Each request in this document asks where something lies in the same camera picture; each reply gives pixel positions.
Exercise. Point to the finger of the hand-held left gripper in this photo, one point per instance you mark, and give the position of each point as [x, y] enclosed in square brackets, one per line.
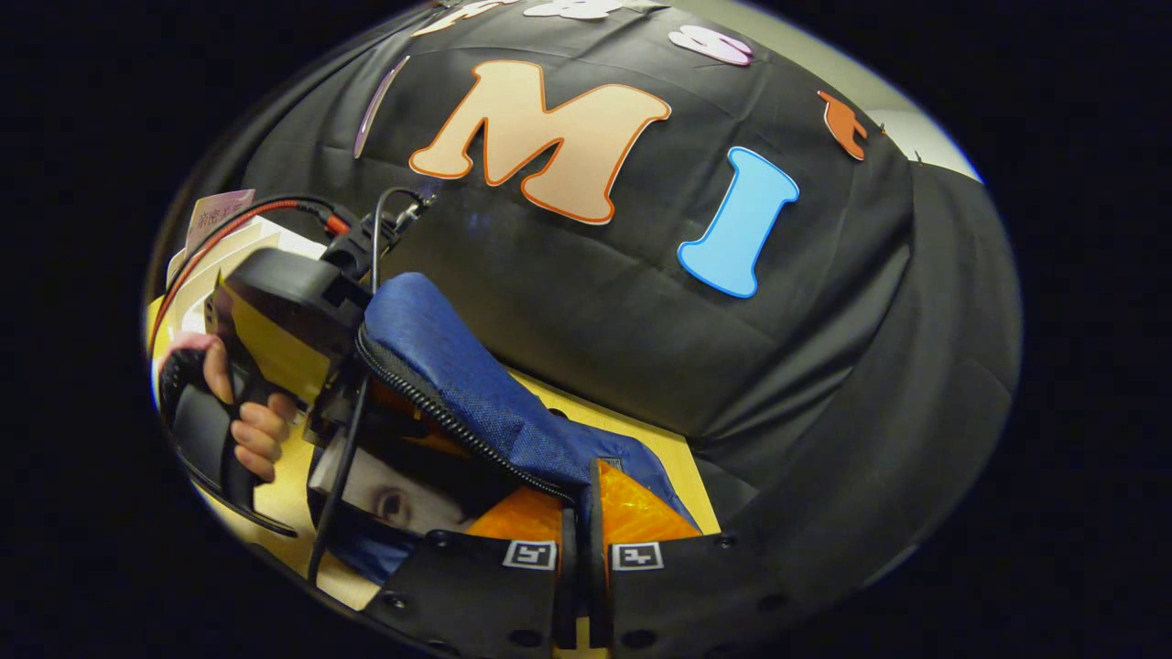
[430, 441]

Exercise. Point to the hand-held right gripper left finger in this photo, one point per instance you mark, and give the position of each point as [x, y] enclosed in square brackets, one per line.
[476, 595]

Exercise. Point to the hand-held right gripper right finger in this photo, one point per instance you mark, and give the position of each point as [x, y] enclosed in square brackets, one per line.
[687, 595]

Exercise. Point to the black cover book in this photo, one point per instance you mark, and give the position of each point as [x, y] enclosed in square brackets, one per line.
[403, 503]

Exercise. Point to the blue schoolbag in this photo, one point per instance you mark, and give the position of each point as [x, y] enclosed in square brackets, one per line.
[458, 366]

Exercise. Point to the white bookshelf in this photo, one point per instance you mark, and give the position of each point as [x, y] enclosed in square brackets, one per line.
[197, 293]

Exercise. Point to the pink book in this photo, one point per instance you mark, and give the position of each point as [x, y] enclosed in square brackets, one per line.
[220, 210]

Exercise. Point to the black backdrop cloth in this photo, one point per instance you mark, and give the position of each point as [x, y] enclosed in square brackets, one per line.
[641, 302]

